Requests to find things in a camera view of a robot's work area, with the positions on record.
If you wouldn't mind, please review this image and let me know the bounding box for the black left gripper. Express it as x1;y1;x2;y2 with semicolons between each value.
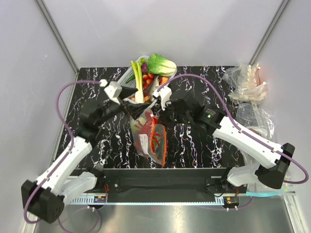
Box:
95;86;149;126

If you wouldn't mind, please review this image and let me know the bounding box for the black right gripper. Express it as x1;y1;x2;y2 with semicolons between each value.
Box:
156;99;191;130

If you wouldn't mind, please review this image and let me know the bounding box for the round green cabbage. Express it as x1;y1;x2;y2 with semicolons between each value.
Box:
130;117;145;133

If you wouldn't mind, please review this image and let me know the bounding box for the red toy lobster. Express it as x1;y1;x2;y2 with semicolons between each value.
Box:
134;110;162;156

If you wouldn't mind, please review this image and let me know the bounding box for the clear zip bag orange zipper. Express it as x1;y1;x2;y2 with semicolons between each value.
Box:
130;107;167;166

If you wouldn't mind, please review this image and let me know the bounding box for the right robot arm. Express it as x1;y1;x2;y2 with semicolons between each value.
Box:
153;86;294;193

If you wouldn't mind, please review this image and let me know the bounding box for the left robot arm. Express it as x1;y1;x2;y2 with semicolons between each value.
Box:
21;83;147;224

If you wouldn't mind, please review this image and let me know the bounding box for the teal zip bag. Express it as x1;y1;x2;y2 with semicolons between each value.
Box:
246;189;289;198

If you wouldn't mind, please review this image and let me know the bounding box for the white plastic basket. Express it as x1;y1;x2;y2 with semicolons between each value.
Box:
116;55;176;107

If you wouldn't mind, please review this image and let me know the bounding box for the green chili pepper toy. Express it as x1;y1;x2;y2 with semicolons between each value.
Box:
125;75;135;83

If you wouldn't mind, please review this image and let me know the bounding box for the red lychee cluster toy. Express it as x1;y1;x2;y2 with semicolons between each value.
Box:
142;73;155;88

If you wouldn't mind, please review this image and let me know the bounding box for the grey toy fish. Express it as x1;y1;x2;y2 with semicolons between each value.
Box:
148;75;160;99

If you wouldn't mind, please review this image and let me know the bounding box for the green leek toy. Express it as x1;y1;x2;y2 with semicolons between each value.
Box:
131;61;144;103

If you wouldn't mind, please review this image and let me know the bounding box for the orange carrot piece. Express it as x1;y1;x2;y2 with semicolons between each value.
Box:
159;77;169;85

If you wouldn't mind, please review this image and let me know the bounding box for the purple onion toy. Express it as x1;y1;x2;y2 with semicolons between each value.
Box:
141;62;148;73

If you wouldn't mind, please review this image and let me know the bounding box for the napa cabbage toy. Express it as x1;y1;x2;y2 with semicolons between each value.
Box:
147;53;177;77

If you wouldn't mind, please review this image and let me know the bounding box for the pile of clear bags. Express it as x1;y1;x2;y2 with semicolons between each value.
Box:
222;63;275;141

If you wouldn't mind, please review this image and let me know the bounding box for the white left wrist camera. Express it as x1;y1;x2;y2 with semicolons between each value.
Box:
104;81;122;105

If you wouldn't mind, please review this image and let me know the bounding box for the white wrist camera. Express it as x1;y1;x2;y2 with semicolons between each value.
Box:
104;81;122;105
153;86;172;110

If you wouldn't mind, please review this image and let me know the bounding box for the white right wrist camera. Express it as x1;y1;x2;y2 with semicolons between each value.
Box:
153;86;172;110

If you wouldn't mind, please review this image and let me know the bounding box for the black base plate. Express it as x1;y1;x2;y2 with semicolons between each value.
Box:
86;168;246;194

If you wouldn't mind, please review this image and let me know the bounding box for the white slotted cable duct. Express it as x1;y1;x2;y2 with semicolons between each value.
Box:
70;194;224;206

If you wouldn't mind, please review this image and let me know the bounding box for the purple floor cable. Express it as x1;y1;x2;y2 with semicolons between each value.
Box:
57;206;102;231

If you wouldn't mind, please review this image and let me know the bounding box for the aluminium frame post left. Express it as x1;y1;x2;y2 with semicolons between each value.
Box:
35;0;80;75

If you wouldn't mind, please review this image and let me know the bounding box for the aluminium frame post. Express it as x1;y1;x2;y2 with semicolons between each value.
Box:
249;0;292;66
35;0;80;75

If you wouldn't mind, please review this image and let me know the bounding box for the aluminium frame post right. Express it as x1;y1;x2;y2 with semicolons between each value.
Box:
249;0;292;66

